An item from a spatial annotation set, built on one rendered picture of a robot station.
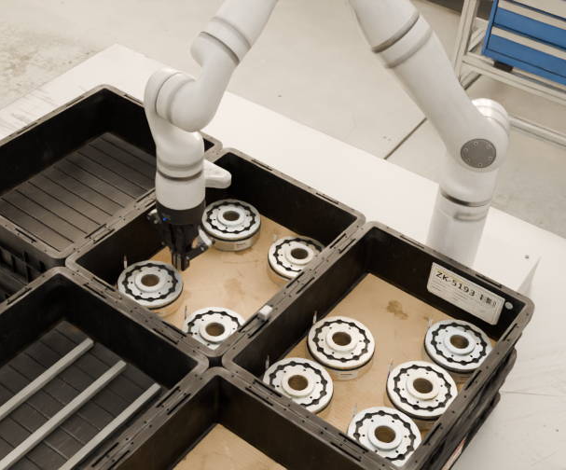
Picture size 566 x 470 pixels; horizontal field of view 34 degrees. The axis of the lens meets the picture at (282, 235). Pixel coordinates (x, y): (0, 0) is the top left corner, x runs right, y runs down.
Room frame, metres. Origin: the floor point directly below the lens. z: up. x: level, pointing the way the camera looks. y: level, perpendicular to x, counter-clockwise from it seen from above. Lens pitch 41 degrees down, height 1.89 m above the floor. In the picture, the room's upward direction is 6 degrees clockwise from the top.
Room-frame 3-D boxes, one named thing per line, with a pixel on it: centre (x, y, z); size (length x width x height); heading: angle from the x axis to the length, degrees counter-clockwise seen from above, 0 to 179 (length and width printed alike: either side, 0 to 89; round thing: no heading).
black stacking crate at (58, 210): (1.22, 0.35, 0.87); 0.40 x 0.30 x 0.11; 147
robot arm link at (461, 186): (1.24, -0.30, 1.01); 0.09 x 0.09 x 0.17; 81
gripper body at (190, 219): (1.08, 0.16, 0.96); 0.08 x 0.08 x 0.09
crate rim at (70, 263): (1.06, 0.09, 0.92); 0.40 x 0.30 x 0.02; 147
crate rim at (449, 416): (0.90, -0.16, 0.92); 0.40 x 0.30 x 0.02; 147
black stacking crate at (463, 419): (0.90, -0.16, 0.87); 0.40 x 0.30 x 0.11; 147
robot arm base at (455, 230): (1.23, -0.30, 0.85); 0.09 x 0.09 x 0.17; 72
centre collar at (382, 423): (0.77, -0.17, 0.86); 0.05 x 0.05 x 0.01
